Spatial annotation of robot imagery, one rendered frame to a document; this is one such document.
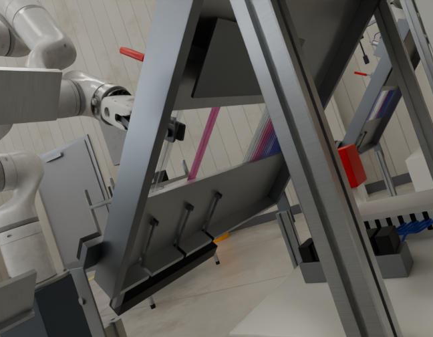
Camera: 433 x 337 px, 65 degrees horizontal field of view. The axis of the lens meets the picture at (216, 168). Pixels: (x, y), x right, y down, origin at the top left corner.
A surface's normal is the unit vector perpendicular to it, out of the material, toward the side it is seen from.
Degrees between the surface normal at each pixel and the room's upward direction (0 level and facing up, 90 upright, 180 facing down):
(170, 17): 90
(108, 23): 90
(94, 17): 90
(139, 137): 90
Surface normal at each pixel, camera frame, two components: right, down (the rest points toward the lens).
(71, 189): -0.32, 0.09
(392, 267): -0.60, 0.19
